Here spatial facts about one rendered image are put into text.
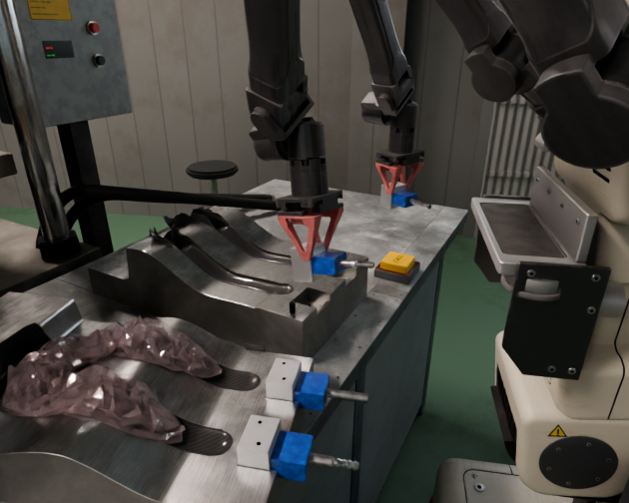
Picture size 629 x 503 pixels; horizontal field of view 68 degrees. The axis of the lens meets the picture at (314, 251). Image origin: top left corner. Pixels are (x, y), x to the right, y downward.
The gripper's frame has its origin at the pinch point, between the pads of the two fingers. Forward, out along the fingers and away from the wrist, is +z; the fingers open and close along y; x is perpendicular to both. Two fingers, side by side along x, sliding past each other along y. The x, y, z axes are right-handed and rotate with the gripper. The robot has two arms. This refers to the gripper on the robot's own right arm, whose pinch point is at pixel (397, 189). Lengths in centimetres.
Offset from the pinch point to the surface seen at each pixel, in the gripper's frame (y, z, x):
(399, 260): 10.8, 11.3, 12.0
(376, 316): 26.2, 15.0, 20.8
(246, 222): 35.4, 3.5, -10.7
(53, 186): 65, -1, -48
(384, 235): -3.7, 15.0, -6.2
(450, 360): -66, 95, -20
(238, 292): 49, 7, 10
